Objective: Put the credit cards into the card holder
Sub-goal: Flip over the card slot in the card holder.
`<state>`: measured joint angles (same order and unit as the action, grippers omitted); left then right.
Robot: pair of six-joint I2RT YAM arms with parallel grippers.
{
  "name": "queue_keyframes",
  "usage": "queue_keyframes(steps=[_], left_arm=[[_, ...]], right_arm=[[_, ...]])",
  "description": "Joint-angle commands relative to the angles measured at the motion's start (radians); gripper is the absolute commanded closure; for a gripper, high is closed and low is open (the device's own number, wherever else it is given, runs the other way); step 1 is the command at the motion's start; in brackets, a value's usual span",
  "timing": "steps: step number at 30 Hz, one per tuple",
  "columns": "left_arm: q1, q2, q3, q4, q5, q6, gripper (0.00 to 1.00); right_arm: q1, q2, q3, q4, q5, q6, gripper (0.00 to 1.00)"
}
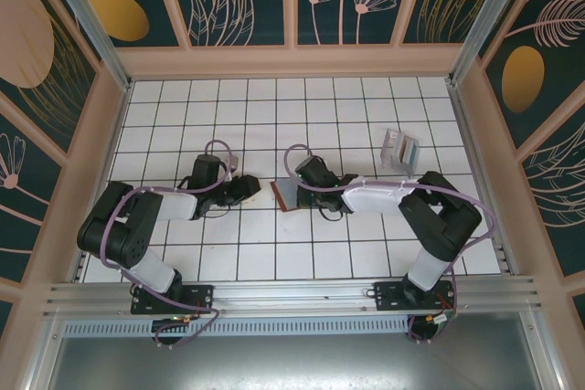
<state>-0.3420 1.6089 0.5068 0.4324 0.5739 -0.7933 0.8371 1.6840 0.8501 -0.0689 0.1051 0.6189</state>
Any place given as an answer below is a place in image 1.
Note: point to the tan card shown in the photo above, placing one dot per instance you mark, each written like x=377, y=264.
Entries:
x=405, y=151

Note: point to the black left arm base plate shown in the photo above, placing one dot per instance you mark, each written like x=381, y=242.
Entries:
x=201, y=298

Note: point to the small electronics board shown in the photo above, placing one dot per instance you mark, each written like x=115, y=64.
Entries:
x=173, y=319
x=434, y=319

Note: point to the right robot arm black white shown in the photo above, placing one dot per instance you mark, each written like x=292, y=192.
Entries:
x=439, y=221

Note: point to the teal card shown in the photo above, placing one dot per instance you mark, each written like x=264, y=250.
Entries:
x=413, y=153

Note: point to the grey metal panel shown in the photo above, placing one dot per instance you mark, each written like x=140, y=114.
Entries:
x=297, y=362

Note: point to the clear acrylic card stand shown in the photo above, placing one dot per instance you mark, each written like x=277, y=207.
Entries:
x=390, y=152

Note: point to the aluminium frame post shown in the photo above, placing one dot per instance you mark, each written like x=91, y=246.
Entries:
x=493, y=11
x=91, y=11

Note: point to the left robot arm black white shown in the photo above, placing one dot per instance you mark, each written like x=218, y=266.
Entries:
x=119, y=225

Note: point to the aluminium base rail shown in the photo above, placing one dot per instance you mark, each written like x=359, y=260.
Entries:
x=297, y=294

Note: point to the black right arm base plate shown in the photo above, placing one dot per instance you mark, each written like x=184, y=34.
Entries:
x=388, y=296

